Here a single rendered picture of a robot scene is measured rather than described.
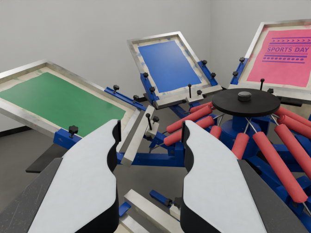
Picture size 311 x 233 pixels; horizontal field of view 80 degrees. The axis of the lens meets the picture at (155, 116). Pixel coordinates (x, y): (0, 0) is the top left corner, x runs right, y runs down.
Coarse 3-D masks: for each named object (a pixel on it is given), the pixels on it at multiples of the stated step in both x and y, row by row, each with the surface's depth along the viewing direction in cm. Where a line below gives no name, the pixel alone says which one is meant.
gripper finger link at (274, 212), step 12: (240, 168) 8; (252, 168) 8; (252, 180) 8; (252, 192) 7; (264, 192) 7; (264, 204) 7; (276, 204) 7; (264, 216) 6; (276, 216) 6; (288, 216) 6; (276, 228) 6; (288, 228) 6; (300, 228) 6
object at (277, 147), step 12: (216, 120) 136; (252, 120) 128; (264, 120) 123; (264, 132) 126; (180, 144) 111; (276, 144) 106; (300, 144) 101; (180, 156) 109; (288, 156) 102; (264, 168) 92; (264, 180) 91; (276, 180) 85; (300, 180) 80; (276, 192) 79; (288, 204) 78; (300, 204) 73
